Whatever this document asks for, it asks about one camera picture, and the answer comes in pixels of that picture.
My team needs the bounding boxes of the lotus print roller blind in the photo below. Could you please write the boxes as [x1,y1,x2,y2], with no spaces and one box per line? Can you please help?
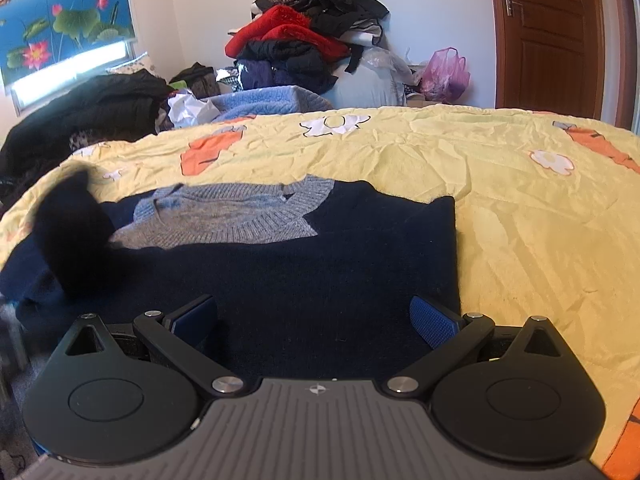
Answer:
[0,0,137,88]

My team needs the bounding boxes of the yellow floral bedsheet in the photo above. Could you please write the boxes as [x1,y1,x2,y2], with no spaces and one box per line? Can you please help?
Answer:
[0,102,640,480]

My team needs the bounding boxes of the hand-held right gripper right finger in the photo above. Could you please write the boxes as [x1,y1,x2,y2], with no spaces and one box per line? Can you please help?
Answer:
[382,295,576,401]

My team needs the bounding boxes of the white crumpled plastic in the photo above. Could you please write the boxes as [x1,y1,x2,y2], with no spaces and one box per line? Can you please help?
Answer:
[166,90,221,129]

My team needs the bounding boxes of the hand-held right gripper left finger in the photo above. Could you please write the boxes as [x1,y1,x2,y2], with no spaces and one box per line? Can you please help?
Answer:
[65,294,246,401]

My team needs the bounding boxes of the black and green bag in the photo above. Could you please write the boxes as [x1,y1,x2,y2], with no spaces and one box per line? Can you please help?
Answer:
[169,62,221,99]

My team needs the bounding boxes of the brown wooden door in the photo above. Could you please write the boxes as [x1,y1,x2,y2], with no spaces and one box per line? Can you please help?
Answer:
[487,0,608,121]

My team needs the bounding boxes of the navy and grey knit sweater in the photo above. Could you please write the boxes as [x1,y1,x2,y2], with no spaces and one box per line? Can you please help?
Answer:
[0,167,463,386]

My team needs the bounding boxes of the pink plastic bag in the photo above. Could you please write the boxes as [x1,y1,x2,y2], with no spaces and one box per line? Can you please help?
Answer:
[419,47,472,104]

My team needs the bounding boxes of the clear plastic bag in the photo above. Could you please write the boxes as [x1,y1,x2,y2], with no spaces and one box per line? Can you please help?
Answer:
[360,47,426,86]

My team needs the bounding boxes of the light blue fabric bundle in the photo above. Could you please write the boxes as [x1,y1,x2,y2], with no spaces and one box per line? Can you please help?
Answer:
[327,50,416,109]

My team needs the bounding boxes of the blue fleece blanket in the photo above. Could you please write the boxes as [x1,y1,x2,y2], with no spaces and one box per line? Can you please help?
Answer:
[210,85,334,123]

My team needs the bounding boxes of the window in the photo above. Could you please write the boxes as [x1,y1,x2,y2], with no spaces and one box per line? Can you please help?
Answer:
[9,40,148,108]

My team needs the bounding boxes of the heap of black clothing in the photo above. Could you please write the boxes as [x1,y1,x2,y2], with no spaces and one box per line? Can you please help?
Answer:
[0,71,177,211]

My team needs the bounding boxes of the pile of dark and red clothes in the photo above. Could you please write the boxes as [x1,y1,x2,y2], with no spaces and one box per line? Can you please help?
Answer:
[224,0,391,96]

